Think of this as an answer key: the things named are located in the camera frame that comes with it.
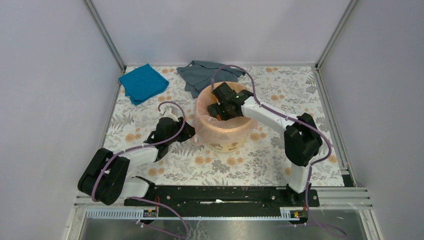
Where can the pink plastic trash bag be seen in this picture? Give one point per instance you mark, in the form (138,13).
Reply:
(215,129)

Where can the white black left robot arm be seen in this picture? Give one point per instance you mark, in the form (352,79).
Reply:
(105,178)

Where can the grey-green crumpled cloth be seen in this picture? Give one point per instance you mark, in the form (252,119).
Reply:
(198,75)

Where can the blue folded cloth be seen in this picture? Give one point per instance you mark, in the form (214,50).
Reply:
(143,83)

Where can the floral patterned table cloth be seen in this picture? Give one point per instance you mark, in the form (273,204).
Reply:
(260,161)

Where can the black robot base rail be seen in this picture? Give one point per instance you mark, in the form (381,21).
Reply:
(229,201)

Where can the yellow plastic trash bin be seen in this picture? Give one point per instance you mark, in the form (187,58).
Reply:
(228,142)

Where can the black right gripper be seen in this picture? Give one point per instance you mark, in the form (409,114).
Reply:
(215,109)

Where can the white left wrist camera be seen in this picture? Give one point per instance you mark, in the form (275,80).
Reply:
(168,114)

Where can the aluminium frame post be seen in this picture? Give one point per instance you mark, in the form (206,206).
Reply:
(89,4)
(337,31)

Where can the aluminium frame post right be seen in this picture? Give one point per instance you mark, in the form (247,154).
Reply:
(337,31)

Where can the aluminium frame post left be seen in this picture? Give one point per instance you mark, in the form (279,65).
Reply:
(89,4)

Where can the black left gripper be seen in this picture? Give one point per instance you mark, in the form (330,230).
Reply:
(188,131)

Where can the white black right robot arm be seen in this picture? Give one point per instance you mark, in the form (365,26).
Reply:
(302,141)

